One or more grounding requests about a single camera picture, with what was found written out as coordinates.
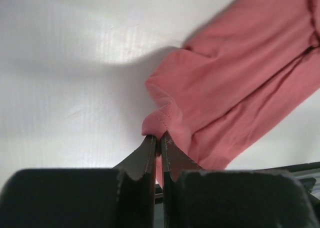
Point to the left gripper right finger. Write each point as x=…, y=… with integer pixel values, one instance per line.
x=194, y=197

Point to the pink t shirt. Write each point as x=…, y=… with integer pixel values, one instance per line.
x=236, y=79

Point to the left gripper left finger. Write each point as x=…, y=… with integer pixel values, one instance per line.
x=118, y=197

